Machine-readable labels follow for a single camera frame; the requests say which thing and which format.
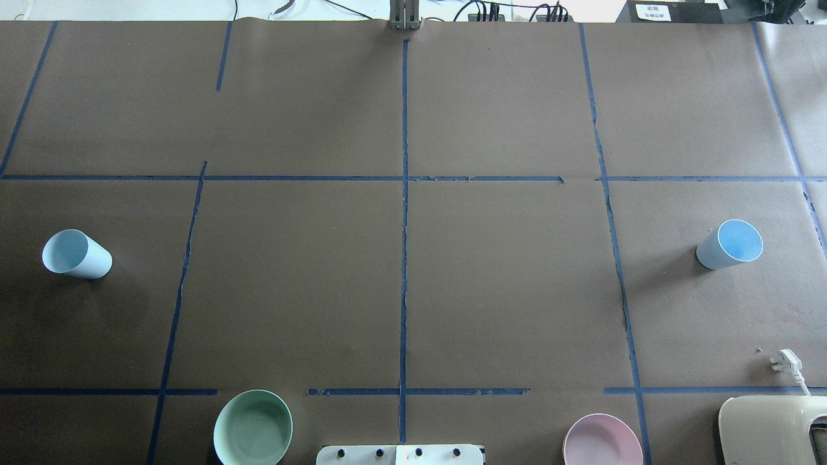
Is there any light blue cup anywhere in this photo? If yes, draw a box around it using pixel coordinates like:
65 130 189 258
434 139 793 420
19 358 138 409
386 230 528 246
41 229 113 280
695 220 763 270

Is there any green bowl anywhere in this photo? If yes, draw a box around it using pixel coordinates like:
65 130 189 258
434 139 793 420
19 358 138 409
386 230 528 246
213 389 293 464

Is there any pink bowl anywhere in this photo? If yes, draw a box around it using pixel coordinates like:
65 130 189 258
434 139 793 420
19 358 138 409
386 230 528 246
561 414 644 464

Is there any black box with label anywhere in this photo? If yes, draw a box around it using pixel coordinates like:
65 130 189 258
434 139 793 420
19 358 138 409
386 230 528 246
615 1 724 24

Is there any cream toaster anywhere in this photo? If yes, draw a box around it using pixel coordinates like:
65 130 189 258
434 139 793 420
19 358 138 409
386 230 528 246
718 395 826 464

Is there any white power plug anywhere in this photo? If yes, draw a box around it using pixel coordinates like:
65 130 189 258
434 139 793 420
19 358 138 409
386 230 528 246
769 348 811 397

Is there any grey metal camera post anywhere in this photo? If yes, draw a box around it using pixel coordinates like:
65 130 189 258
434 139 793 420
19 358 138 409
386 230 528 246
389 0 422 30

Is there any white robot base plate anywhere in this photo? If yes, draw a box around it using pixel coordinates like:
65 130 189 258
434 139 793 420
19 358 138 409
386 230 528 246
315 444 487 464

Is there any black power strip with cables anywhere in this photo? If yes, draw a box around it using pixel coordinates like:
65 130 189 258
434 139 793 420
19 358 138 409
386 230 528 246
451 1 575 23

